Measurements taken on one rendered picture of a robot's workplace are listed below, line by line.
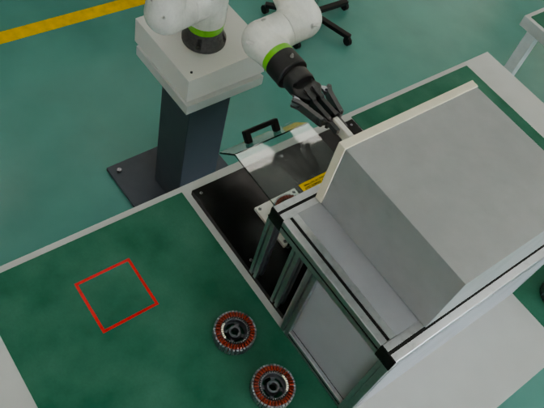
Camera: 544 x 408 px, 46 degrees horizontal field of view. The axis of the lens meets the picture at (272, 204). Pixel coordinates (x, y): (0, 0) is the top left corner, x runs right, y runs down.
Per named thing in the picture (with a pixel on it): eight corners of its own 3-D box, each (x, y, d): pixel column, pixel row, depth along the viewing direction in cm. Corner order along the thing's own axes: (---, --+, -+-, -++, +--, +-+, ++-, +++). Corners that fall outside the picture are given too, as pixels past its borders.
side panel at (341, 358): (279, 327, 172) (308, 269, 146) (288, 322, 174) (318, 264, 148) (344, 416, 162) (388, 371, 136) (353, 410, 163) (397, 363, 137)
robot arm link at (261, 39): (234, 50, 176) (231, 22, 166) (272, 29, 179) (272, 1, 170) (263, 84, 171) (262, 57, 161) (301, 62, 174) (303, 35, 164)
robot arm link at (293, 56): (270, 50, 161) (299, 40, 165) (261, 83, 171) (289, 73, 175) (284, 66, 159) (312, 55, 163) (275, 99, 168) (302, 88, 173)
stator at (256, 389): (256, 417, 157) (258, 412, 154) (244, 373, 163) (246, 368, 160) (299, 405, 161) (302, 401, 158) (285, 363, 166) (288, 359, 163)
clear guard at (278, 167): (218, 153, 169) (222, 138, 164) (291, 122, 180) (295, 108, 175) (292, 247, 157) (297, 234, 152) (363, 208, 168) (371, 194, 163)
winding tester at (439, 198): (314, 197, 153) (338, 142, 136) (438, 134, 173) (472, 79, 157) (423, 329, 138) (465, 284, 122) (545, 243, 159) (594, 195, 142)
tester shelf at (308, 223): (268, 217, 152) (271, 206, 149) (457, 121, 184) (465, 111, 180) (388, 371, 136) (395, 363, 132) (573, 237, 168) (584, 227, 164)
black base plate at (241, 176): (191, 194, 191) (191, 190, 189) (350, 122, 221) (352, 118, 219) (283, 320, 174) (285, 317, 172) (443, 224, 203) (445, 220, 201)
